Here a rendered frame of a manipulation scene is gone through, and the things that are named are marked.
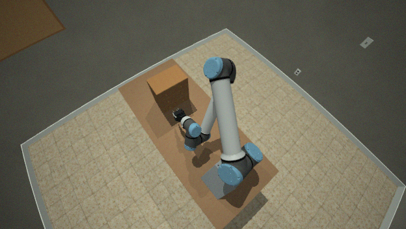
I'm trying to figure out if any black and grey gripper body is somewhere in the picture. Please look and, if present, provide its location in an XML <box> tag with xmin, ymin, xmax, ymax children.
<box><xmin>174</xmin><ymin>109</ymin><xmax>186</xmax><ymax>122</ymax></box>

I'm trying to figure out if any brown chest of drawers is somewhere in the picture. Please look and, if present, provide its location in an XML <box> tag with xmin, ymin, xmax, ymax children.
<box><xmin>146</xmin><ymin>64</ymin><xmax>189</xmax><ymax>114</ymax></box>

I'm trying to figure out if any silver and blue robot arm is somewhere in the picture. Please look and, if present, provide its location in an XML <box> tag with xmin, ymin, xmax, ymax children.
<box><xmin>181</xmin><ymin>57</ymin><xmax>263</xmax><ymax>186</ymax></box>

